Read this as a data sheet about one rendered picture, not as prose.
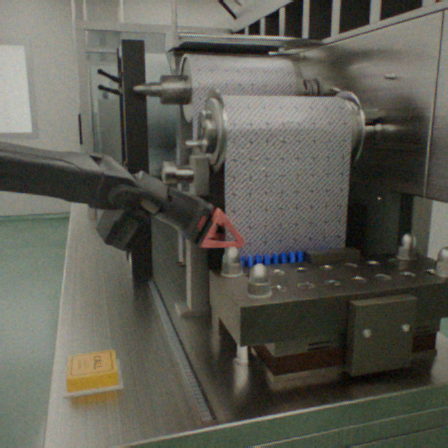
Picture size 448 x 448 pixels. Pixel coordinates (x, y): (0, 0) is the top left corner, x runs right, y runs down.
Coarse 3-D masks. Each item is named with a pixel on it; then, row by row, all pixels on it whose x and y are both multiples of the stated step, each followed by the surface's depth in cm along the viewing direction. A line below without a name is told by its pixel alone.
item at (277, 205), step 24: (240, 168) 78; (264, 168) 80; (288, 168) 81; (312, 168) 82; (336, 168) 84; (240, 192) 79; (264, 192) 81; (288, 192) 82; (312, 192) 83; (336, 192) 85; (240, 216) 80; (264, 216) 82; (288, 216) 83; (312, 216) 84; (336, 216) 86; (264, 240) 83; (288, 240) 84; (312, 240) 85; (336, 240) 87
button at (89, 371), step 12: (72, 360) 69; (84, 360) 69; (96, 360) 69; (108, 360) 69; (72, 372) 66; (84, 372) 66; (96, 372) 66; (108, 372) 66; (72, 384) 64; (84, 384) 65; (96, 384) 65; (108, 384) 66
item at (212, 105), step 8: (208, 104) 82; (216, 104) 78; (216, 112) 78; (352, 112) 84; (216, 120) 78; (352, 120) 83; (352, 128) 83; (352, 136) 84; (216, 144) 79; (352, 144) 85; (216, 152) 79; (216, 160) 80
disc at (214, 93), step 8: (208, 96) 83; (216, 96) 78; (224, 104) 76; (224, 112) 75; (224, 120) 75; (224, 128) 75; (224, 136) 76; (224, 144) 76; (224, 152) 77; (224, 160) 78; (216, 168) 81
